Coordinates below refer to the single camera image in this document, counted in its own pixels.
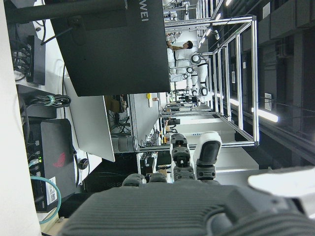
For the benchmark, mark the grey white right robot hand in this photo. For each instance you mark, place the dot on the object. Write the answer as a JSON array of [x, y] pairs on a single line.
[[172, 211]]

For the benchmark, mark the silver metal cylinder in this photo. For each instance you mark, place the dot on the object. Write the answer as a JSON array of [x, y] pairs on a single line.
[[125, 144]]

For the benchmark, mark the black computer mouse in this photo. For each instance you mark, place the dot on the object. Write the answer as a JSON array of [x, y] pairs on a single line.
[[83, 164]]

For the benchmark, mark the silver laptop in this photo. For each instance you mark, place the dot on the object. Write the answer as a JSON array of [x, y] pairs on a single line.
[[93, 123]]

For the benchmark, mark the black mini computer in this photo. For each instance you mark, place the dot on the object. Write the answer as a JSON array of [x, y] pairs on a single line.
[[56, 147]]

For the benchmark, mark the white humanoid robot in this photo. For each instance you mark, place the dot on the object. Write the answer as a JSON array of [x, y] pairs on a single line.
[[182, 55]]

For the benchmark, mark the standing person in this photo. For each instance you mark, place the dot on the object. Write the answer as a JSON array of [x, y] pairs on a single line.
[[189, 45]]

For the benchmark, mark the black monitor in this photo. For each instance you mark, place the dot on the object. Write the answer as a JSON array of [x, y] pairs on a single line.
[[110, 49]]

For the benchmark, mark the black desktop hub box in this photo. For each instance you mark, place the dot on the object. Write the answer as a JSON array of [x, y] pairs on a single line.
[[38, 61]]

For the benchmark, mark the aluminium frame cage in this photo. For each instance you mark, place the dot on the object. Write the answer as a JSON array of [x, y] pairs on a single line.
[[254, 73]]

